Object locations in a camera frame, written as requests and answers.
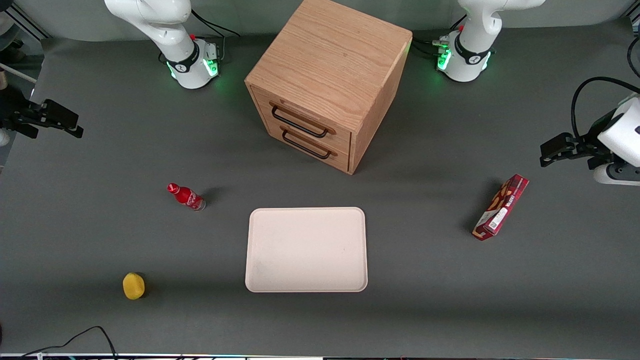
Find black left base cables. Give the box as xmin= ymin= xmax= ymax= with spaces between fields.
xmin=412 ymin=15 xmax=468 ymax=59

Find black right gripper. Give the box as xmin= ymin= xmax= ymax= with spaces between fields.
xmin=0 ymin=86 xmax=85 ymax=140

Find red snack box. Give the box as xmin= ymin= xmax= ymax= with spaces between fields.
xmin=472 ymin=173 xmax=530 ymax=242

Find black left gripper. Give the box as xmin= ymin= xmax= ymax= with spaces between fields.
xmin=539 ymin=110 xmax=620 ymax=171

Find red soda bottle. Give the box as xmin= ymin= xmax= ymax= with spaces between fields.
xmin=166 ymin=182 xmax=207 ymax=212

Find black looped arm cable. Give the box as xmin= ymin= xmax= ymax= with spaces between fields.
xmin=571 ymin=76 xmax=640 ymax=141

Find wooden drawer cabinet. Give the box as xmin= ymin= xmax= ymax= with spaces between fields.
xmin=244 ymin=0 xmax=413 ymax=175

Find beige plastic tray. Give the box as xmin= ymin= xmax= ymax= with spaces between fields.
xmin=244 ymin=206 xmax=369 ymax=293

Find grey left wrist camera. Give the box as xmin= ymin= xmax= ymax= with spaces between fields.
xmin=593 ymin=162 xmax=640 ymax=187

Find black right base cable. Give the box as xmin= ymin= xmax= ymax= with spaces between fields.
xmin=191 ymin=9 xmax=241 ymax=39

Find thin black floor cable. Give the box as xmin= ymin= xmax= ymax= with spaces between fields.
xmin=20 ymin=326 xmax=118 ymax=359

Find black metal drawer handle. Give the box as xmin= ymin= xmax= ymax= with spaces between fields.
xmin=280 ymin=127 xmax=334 ymax=161
xmin=270 ymin=102 xmax=337 ymax=139

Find yellow round sponge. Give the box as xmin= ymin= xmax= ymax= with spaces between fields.
xmin=122 ymin=272 xmax=146 ymax=301

